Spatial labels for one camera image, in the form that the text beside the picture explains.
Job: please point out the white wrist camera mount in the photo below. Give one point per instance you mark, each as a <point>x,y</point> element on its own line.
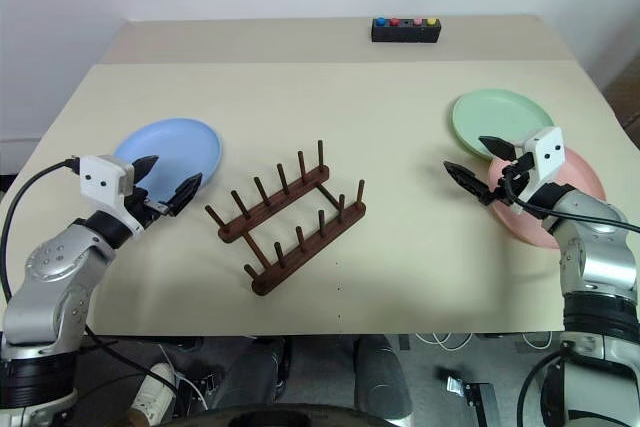
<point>100,177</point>
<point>547,152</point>

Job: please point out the white shoe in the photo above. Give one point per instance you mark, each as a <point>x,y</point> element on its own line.
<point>152,389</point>

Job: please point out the pink red plate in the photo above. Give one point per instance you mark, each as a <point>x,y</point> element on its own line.
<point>582,182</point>

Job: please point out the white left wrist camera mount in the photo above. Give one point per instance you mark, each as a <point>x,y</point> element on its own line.
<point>100,177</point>

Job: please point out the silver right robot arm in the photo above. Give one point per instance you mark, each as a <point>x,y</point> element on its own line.
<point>600,257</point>

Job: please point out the black round rim shape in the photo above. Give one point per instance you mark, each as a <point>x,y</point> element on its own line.
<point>295,416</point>

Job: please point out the blue plate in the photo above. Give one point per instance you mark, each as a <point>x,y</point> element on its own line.
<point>170,147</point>

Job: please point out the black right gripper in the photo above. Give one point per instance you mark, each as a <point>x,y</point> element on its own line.
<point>517,172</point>

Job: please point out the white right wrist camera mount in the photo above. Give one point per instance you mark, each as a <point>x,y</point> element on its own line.
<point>547,152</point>

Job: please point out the green plate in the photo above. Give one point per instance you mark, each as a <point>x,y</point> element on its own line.
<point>500,112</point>

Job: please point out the black metal bracket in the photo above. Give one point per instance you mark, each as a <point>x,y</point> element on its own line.
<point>470,389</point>

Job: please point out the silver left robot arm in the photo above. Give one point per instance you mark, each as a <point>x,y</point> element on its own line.
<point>50,267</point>

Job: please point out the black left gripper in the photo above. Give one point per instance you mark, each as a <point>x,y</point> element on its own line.
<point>141,207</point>

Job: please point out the black button box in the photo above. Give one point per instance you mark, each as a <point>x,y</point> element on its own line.
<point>405,35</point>

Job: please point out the brown wooden dish rack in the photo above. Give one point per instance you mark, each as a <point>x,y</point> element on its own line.
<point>310,248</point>

